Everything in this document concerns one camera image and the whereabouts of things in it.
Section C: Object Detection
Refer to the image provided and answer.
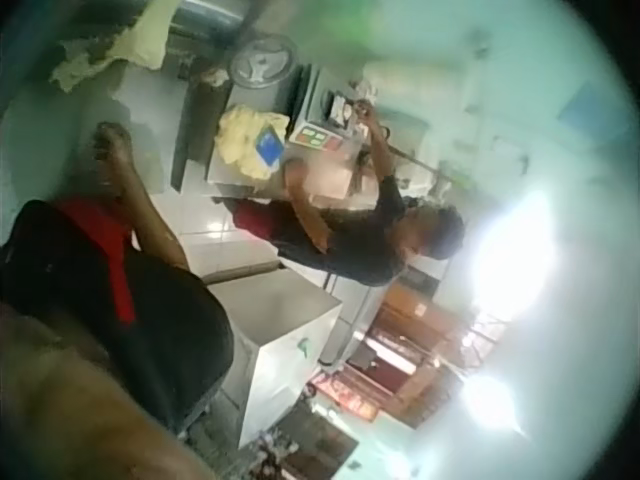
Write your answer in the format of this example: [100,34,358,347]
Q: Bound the person's right hand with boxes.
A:
[91,121,137,194]

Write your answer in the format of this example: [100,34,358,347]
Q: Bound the pale yellow dough sheet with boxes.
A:
[48,3,169,94]

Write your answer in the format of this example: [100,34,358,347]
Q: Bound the steel work table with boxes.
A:
[169,62,381,211]

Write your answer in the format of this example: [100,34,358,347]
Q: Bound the yellow dough heap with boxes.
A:
[216,106,293,183]

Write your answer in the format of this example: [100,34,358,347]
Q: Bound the blue packet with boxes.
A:
[254,126,288,169]

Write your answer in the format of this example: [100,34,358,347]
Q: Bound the white digital weighing scale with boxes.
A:
[286,67,364,152]

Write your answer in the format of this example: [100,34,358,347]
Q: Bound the white chest freezer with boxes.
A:
[204,268,344,451]

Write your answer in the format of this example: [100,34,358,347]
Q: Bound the wooden shelf with goods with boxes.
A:
[299,277,484,434]

